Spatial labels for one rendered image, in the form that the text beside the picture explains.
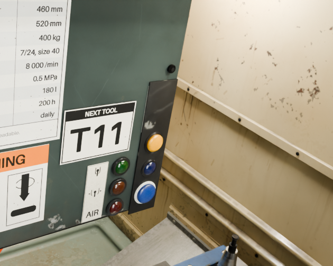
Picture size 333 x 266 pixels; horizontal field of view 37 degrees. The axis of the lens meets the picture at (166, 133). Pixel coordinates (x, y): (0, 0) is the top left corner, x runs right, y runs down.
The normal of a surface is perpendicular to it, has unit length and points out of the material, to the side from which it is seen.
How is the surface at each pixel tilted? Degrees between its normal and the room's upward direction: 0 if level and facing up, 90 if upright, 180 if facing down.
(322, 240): 90
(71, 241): 0
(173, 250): 24
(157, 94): 90
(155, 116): 90
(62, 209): 90
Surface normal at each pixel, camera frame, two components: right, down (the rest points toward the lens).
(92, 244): 0.17, -0.88
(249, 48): -0.77, 0.15
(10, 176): 0.61, 0.44
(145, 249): -0.17, -0.74
